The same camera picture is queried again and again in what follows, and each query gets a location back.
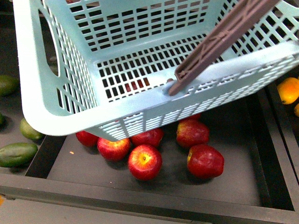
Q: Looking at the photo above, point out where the light blue plastic basket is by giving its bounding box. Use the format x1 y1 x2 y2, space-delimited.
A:
13 0 299 140

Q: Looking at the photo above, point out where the brown basket handle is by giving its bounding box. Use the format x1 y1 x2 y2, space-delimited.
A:
168 0 278 96

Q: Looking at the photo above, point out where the green mango lower left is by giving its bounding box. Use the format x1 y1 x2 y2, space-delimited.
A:
0 142 38 168

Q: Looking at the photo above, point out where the green mango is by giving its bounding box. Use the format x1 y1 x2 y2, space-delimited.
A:
0 142 38 168
0 75 20 97

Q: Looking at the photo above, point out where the green mango upper left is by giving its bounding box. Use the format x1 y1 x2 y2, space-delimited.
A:
0 75 20 97

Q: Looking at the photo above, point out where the red apple centre back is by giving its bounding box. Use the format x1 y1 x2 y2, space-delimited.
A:
130 128 164 148

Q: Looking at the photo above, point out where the red apple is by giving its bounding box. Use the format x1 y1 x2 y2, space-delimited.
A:
187 144 225 179
176 119 210 148
130 128 164 148
97 138 131 161
128 144 163 181
75 131 99 147

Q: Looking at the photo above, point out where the red apple upper right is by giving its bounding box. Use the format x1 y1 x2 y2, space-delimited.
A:
176 119 210 148

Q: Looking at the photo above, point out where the red apple front centre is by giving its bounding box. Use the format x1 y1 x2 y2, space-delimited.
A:
128 144 163 181

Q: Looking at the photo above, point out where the red apple left centre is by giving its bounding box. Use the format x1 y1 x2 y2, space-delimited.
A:
97 138 131 161

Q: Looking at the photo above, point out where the red apple far left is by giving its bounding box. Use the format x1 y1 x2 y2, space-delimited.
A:
75 131 99 147

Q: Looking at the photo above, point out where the red apple front right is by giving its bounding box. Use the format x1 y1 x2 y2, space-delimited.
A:
187 144 225 179

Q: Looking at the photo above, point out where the black fruit display tray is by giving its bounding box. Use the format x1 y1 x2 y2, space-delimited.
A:
0 85 299 224

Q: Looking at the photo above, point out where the orange fruit right edge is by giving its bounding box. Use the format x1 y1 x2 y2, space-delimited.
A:
277 77 299 105

